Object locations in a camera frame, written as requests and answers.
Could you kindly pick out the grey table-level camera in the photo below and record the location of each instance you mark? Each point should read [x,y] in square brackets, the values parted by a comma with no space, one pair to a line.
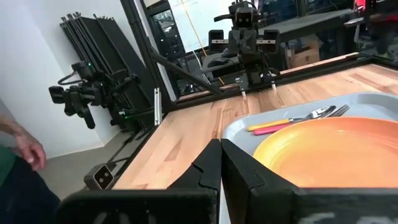
[99,177]

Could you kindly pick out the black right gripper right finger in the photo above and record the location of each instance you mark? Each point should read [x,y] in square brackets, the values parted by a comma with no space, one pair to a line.
[248,199]

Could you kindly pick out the black aluminium table frame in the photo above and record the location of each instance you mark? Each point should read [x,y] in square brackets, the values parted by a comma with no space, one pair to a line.
[138,31]

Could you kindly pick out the black folded frame stack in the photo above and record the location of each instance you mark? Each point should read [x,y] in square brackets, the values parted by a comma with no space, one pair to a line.
[93,37]

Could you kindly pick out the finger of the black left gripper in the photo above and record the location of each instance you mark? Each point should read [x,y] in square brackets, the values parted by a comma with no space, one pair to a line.
[250,43]
[237,43]

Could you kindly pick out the orange plate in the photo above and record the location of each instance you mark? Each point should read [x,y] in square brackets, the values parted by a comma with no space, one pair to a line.
[335,152]

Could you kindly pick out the person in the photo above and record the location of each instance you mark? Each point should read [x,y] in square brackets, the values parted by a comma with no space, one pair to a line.
[25,199]

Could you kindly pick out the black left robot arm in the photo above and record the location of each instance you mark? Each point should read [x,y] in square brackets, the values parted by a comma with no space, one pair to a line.
[253,73]

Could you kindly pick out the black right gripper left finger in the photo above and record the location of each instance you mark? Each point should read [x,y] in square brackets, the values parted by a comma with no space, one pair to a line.
[208,174]

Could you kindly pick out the person's forearm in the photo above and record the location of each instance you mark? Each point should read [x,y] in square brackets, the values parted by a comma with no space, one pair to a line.
[9,127]

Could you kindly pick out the grey plastic tray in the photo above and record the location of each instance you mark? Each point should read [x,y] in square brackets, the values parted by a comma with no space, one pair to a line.
[242,133]

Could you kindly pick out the brown cardboard box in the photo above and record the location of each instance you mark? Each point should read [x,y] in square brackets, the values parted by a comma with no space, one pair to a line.
[304,54]

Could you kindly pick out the grey side table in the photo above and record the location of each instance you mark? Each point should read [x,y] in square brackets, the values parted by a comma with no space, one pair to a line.
[304,21]

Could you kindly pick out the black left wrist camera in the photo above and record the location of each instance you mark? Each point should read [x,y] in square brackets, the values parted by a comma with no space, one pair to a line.
[244,18]

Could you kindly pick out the silver metal bracket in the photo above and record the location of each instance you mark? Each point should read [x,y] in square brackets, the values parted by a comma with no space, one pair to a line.
[157,105]

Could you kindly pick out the person's hand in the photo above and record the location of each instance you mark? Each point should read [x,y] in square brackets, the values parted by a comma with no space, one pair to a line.
[31,152]

